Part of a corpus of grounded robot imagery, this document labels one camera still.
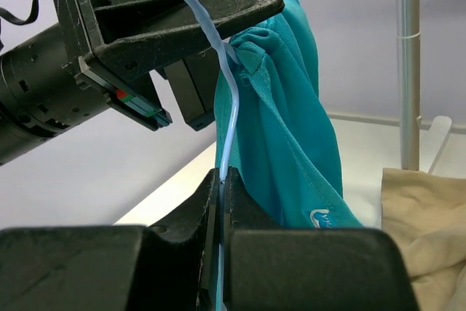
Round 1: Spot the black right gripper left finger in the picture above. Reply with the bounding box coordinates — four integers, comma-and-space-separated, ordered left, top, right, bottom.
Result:
1, 169, 219, 310

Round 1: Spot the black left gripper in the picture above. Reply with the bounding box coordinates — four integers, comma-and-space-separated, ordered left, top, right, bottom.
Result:
54, 0, 284, 131

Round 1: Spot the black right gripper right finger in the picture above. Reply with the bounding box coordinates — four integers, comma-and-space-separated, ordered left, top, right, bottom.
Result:
224, 168, 418, 310

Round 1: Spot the light blue wire hanger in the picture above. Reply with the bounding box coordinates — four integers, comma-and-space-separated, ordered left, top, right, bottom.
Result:
183, 0, 240, 310

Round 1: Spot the turquoise blue t shirt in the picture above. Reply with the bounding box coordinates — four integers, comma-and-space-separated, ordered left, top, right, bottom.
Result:
229, 0, 360, 228

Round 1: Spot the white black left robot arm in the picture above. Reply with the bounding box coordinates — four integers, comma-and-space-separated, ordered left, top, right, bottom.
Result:
1, 0, 219, 164

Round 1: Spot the beige t shirt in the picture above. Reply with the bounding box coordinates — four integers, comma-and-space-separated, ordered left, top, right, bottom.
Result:
382, 168, 465, 310

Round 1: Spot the metal clothes rack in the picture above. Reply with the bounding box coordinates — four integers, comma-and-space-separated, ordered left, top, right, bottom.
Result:
396, 0, 452, 174

